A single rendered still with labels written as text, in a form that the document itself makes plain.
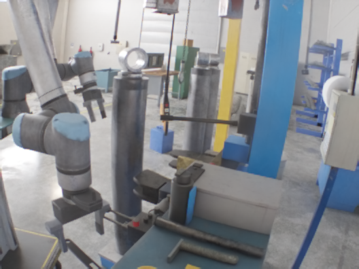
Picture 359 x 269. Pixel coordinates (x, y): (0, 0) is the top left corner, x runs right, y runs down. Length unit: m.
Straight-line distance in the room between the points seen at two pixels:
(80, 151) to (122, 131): 1.03
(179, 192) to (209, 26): 11.85
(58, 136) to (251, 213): 0.70
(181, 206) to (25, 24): 0.78
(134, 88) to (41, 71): 0.87
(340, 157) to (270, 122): 0.49
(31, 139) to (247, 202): 0.72
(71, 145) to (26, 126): 0.14
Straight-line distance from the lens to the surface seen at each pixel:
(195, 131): 2.86
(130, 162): 1.68
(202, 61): 2.77
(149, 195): 1.42
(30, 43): 0.80
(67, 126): 0.58
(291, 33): 1.27
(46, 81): 0.77
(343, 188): 3.58
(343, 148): 1.53
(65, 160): 0.61
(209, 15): 12.69
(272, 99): 1.28
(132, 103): 1.57
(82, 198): 0.63
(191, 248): 0.87
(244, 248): 0.90
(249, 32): 12.20
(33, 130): 0.65
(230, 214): 1.02
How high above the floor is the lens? 1.67
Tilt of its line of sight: 17 degrees down
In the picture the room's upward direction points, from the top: 6 degrees clockwise
